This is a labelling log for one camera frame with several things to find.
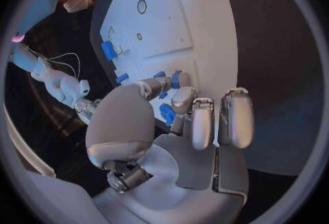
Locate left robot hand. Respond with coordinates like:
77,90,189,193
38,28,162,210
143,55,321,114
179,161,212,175
85,70,255,224

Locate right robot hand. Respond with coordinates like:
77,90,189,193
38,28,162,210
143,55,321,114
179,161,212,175
72,97,103,126

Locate white task board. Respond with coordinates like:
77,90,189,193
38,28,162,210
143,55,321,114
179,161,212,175
90,0,239,138

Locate blue plug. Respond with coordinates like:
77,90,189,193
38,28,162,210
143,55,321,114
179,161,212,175
158,103,177,127

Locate blue block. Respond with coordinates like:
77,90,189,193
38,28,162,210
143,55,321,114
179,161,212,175
100,41,119,61

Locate white cable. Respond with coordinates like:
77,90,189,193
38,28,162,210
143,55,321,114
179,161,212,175
25,47,82,81

